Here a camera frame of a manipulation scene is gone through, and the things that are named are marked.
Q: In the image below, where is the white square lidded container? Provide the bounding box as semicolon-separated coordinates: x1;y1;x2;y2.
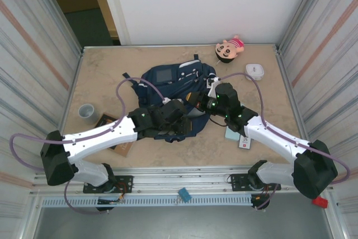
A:
245;63;265;81

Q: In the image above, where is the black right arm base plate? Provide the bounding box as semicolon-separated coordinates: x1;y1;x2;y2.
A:
230;174;282;192

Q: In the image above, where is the cartoon boy plush doll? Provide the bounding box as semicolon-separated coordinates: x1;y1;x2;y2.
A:
214;34;245;65

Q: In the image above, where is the slotted grey cable duct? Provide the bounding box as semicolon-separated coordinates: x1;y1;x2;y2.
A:
41;195;254;208

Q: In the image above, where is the light blue pencil case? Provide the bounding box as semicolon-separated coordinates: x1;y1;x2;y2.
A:
225;125;242;142

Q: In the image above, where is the brown book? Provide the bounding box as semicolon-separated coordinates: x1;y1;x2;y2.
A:
94;113;134;158

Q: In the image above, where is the blue clip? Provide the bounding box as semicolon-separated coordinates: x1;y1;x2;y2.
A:
175;187;193;205

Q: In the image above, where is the white card pack red logo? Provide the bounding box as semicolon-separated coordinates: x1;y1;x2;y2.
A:
238;135;252;149

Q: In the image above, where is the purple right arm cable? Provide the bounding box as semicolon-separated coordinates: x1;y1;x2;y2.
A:
216;72;352;211

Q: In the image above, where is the aluminium rail frame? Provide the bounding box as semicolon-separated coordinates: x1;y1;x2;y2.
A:
30;166;335;196

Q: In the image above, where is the red plastic block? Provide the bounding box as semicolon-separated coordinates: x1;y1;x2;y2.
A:
312;196;328;209

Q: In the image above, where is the navy blue backpack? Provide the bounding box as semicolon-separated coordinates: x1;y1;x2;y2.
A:
122;54;218;143

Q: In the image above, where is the striped enclosure side panel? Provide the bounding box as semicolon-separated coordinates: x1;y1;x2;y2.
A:
0;0;84;189
275;0;358;195

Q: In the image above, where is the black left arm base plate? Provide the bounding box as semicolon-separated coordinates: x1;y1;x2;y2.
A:
83;175;134;194

